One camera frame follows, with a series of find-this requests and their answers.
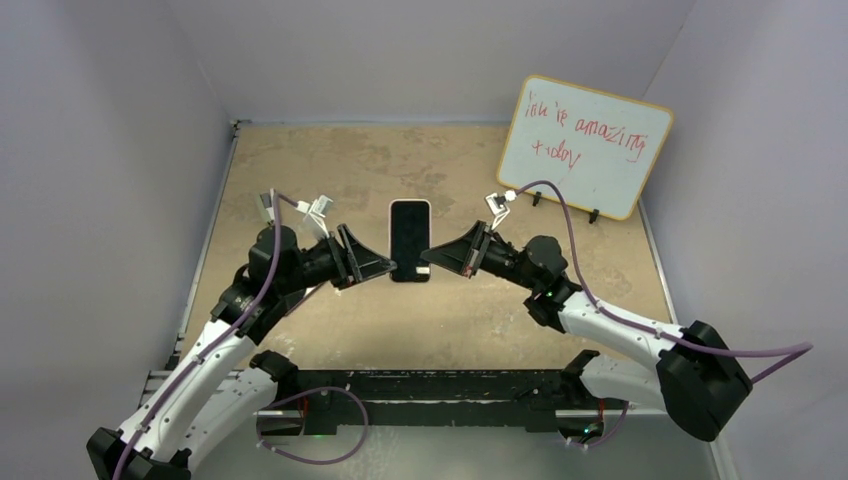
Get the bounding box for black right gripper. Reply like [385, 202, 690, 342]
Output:
[421, 221, 540, 291]

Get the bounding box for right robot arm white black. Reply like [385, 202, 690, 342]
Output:
[421, 221, 753, 442]

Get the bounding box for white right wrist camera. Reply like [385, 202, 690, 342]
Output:
[484, 190, 517, 231]

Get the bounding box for black mounting base bar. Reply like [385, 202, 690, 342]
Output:
[259, 369, 599, 437]

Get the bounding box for beige phone case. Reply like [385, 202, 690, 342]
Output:
[386, 197, 434, 285]

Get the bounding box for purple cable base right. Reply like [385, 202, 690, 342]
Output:
[564, 399, 630, 453]

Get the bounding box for purple cable base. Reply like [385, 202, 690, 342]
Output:
[255, 386, 369, 465]
[564, 399, 630, 453]

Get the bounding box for whiteboard with yellow frame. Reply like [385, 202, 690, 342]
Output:
[496, 75, 674, 220]

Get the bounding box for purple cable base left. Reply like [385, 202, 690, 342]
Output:
[255, 386, 369, 465]

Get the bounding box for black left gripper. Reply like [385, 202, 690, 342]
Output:
[278, 224, 395, 297]

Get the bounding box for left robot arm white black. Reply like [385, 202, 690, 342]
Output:
[86, 225, 396, 479]

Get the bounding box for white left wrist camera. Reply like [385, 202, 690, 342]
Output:
[296, 195, 334, 241]

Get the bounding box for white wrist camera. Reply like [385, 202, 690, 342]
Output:
[296, 195, 334, 241]
[484, 190, 517, 231]

